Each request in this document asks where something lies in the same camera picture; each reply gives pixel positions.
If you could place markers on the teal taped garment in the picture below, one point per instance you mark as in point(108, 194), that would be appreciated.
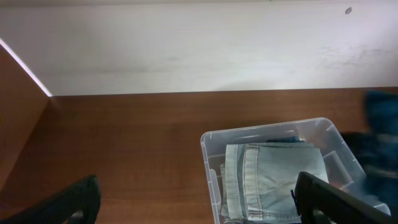
point(381, 115)

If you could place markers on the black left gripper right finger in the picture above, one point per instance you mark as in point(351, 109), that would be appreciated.
point(318, 202)

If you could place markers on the dark blue jeans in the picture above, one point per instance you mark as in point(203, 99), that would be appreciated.
point(291, 139)

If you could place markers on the light blue jeans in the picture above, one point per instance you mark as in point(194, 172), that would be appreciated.
point(258, 179)

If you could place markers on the clear plastic storage container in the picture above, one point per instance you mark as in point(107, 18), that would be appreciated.
point(343, 170)

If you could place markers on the large black taped garment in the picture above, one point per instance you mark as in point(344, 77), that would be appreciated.
point(377, 182)

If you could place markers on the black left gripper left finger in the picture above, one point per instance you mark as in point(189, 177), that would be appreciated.
point(78, 203)

